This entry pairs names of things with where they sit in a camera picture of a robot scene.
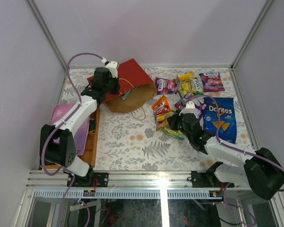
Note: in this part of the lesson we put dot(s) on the aluminium front rail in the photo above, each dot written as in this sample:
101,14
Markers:
37,179

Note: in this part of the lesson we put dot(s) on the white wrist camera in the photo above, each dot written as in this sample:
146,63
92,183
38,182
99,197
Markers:
189,108
112,66

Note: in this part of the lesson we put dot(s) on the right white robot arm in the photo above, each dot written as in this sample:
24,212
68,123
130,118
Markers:
256,169

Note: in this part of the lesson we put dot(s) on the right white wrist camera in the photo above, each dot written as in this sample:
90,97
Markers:
189,108

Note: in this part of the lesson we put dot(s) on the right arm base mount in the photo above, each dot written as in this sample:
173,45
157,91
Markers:
205,180

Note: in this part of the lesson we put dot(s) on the orange candy bag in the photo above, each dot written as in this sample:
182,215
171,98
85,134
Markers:
162,111

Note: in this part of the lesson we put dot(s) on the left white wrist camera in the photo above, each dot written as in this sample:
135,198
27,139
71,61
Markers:
112,66

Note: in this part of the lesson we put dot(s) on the purple candy bag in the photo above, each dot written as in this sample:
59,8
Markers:
200,107
166,86
212,82

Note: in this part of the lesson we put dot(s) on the purple pink cloth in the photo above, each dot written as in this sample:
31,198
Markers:
80,138

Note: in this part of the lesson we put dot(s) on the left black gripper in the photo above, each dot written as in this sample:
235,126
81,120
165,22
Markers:
114,84

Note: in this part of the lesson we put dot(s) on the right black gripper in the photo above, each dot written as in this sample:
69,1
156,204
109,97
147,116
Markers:
173,120

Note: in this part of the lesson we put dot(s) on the red paper bag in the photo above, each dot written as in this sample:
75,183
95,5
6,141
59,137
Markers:
131,74

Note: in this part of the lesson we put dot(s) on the blue silver chips bag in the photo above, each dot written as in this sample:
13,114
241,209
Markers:
223,116

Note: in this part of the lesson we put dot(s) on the yellow green candy bag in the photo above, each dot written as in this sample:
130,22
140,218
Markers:
175,134

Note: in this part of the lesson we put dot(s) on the teal candy bag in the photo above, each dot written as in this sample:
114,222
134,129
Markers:
127,93

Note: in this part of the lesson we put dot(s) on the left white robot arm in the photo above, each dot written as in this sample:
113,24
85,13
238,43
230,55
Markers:
57,140

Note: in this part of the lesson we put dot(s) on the yellow snack bag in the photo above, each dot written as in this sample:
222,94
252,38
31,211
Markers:
185,77

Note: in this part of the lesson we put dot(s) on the wooden tray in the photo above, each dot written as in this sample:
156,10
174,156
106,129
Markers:
90,151

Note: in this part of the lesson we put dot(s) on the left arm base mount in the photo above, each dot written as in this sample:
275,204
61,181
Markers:
96,179

